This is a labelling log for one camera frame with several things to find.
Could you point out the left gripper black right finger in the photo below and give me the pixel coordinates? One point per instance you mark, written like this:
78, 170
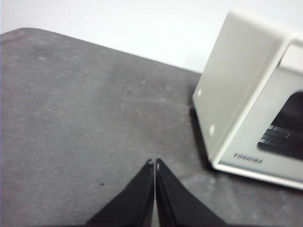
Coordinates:
175, 205

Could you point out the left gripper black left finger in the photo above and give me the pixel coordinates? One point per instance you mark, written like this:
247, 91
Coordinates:
132, 203

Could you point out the cream Toshiba toaster oven body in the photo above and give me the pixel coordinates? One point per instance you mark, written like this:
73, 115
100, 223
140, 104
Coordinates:
232, 71

